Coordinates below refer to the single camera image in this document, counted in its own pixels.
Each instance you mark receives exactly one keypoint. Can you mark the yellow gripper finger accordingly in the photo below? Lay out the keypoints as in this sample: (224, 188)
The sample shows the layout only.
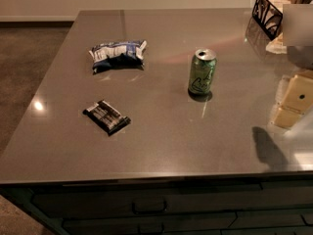
(293, 99)

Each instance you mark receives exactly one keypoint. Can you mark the green soda can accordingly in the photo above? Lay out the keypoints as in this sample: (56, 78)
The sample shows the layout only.
(202, 71)

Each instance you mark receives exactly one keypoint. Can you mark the blue white chip bag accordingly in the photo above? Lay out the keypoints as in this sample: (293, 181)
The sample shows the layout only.
(118, 54)

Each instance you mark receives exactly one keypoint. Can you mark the black snack bar wrapper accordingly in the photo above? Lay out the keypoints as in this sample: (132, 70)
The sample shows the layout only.
(107, 117)

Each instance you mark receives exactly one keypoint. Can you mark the black wire basket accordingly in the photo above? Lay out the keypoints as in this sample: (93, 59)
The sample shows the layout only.
(269, 14)

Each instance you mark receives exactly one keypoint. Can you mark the dark drawer handle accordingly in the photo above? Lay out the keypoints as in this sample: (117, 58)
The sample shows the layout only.
(149, 207)

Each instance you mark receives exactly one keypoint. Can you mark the lower drawer handle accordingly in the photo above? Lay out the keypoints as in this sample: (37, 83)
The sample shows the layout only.
(150, 229)

